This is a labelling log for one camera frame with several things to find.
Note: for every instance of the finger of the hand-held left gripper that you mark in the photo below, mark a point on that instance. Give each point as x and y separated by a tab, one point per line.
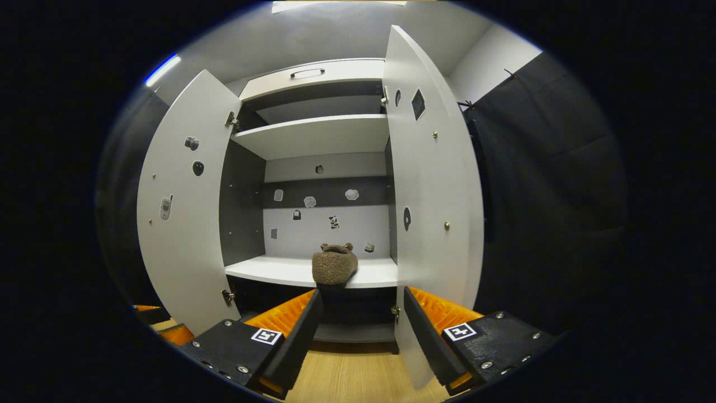
178	334
152	313

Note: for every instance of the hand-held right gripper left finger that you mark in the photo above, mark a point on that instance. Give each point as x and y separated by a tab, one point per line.
299	341

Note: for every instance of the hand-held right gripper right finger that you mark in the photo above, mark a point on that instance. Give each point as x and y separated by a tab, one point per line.
428	341

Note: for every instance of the white door with camera sticker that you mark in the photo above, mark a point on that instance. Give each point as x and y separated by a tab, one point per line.
184	257

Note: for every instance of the brown fuzzy shoe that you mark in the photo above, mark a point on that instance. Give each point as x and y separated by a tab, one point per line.
334	266

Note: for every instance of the white shoe cabinet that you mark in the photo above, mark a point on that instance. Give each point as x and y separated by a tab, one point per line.
319	229

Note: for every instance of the white door with headphones sticker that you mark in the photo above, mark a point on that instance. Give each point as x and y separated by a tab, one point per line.
436	179

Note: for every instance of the metal door hinge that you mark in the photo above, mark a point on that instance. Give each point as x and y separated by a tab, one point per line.
395	313
385	96
227	297
231	120

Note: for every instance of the white cabinet shelf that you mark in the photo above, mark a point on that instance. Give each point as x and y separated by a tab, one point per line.
313	134
268	271

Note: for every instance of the white cabinet drawer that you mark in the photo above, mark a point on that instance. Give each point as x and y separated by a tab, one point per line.
347	73

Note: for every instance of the ceiling light panel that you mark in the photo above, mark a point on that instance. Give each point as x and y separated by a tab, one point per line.
335	6
162	70

